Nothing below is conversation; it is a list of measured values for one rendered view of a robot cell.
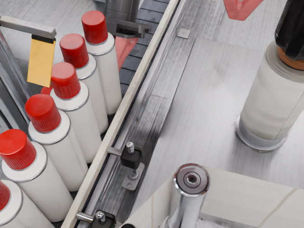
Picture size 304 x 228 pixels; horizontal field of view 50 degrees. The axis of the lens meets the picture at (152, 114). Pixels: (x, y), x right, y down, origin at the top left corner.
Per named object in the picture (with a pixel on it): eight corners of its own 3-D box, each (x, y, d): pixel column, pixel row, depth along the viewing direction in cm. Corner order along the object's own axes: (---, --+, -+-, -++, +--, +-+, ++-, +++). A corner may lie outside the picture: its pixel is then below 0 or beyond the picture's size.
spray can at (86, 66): (97, 143, 57) (73, 61, 40) (74, 129, 59) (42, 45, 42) (114, 122, 60) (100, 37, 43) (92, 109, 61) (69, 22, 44)
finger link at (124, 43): (120, 82, 56) (129, 26, 53) (82, 72, 57) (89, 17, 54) (132, 76, 62) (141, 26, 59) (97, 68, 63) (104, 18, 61)
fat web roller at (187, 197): (190, 249, 47) (209, 206, 32) (160, 239, 48) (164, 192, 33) (197, 219, 50) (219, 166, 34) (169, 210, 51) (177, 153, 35)
